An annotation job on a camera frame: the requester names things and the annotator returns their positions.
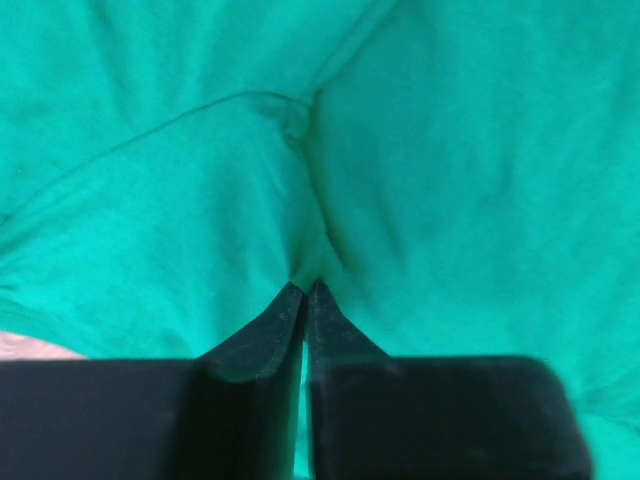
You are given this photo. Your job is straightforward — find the green t shirt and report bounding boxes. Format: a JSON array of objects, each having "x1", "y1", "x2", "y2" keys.
[{"x1": 1, "y1": 1, "x2": 639, "y2": 479}]

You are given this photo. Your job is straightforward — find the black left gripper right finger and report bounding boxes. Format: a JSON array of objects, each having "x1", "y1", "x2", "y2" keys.
[{"x1": 307, "y1": 281, "x2": 594, "y2": 480}]

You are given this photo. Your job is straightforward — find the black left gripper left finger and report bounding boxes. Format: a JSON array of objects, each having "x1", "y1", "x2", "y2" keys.
[{"x1": 1, "y1": 285, "x2": 305, "y2": 479}]

